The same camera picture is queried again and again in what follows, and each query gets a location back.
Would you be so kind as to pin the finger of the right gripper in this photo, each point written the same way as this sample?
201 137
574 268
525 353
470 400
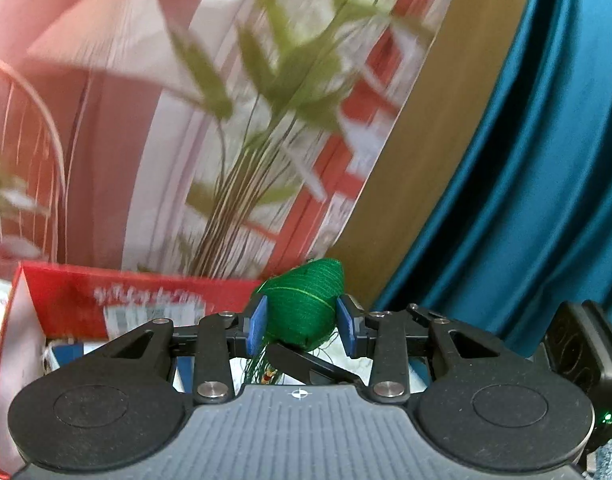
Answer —
307 368

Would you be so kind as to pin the printed room backdrop cloth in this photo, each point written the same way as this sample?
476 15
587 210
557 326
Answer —
216 138

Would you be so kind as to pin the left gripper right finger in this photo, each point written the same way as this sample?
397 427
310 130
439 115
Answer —
381 338

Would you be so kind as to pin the teal curtain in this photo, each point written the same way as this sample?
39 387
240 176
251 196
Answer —
526 221

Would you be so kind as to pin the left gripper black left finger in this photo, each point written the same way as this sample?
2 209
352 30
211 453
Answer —
220 338

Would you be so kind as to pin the green knitted ball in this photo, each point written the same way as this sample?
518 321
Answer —
301 312

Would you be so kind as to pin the red cardboard box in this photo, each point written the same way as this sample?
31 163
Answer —
53 301

